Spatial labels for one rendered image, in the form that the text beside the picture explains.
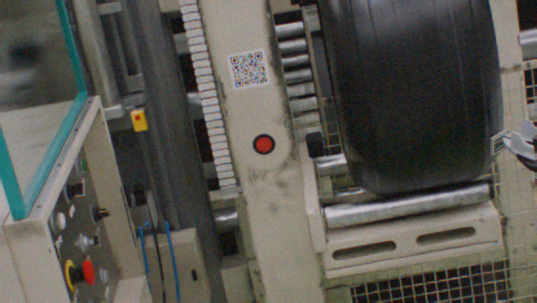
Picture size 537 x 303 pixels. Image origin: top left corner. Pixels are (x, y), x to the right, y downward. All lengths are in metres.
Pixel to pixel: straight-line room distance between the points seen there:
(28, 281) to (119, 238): 0.56
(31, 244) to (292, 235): 0.86
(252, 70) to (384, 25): 0.32
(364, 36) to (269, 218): 0.50
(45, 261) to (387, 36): 0.75
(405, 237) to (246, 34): 0.51
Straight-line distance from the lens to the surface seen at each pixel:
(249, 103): 2.07
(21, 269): 1.46
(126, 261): 2.02
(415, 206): 2.09
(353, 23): 1.86
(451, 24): 1.87
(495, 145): 1.99
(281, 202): 2.14
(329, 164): 2.34
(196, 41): 2.05
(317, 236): 2.05
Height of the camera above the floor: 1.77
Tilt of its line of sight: 20 degrees down
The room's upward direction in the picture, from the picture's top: 11 degrees counter-clockwise
